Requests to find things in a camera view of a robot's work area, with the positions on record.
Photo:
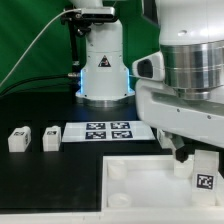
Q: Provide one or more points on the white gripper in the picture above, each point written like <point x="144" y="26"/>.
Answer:
<point x="203" y="120"/>

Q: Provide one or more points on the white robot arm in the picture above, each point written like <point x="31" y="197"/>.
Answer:
<point x="180" y="88"/>

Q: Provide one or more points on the black camera stand pole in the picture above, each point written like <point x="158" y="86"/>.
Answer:
<point x="74" y="51"/>

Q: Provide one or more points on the black camera on stand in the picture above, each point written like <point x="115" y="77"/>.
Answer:
<point x="95" y="15"/>

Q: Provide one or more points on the white square table top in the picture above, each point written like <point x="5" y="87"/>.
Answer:
<point x="140" y="183"/>

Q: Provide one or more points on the white plate with AprilTags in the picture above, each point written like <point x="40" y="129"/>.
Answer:
<point x="106" y="131"/>

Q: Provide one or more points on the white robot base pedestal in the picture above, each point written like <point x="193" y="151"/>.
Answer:
<point x="104" y="78"/>

